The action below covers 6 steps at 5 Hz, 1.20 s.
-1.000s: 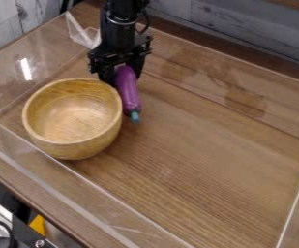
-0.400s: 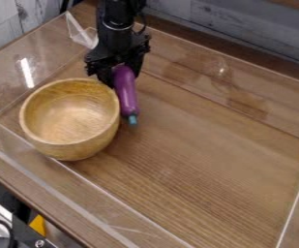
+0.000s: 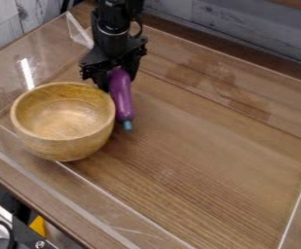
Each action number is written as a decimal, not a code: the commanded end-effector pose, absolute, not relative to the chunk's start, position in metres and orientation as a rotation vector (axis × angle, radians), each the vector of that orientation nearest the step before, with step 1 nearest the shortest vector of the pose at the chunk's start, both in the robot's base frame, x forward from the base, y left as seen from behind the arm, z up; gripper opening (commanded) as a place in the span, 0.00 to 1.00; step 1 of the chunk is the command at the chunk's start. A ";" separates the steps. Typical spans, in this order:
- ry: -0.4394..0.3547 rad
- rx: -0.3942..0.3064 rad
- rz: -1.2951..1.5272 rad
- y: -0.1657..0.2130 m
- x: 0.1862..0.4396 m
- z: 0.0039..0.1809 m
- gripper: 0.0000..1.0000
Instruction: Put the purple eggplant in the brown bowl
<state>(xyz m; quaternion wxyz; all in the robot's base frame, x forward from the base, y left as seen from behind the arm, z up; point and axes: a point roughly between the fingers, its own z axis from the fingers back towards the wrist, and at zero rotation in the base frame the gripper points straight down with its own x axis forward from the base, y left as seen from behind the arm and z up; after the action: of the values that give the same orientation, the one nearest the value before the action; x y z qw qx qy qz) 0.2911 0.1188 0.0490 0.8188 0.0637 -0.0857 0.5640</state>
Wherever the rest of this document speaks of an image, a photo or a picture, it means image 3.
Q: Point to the purple toy eggplant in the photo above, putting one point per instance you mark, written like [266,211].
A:
[119,90]

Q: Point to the black metal base plate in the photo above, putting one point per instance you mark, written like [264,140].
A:
[27,239]

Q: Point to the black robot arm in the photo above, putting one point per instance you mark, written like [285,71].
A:
[119,43]

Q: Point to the brown wooden bowl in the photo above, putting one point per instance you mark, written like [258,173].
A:
[63,120]

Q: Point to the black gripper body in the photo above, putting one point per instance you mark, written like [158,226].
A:
[97,60]

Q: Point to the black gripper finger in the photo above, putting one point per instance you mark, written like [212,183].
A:
[131,65]
[101,79]

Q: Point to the clear acrylic tray wall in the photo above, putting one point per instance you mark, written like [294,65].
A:
[205,175]

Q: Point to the yellow sticker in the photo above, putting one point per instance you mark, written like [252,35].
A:
[37,225]

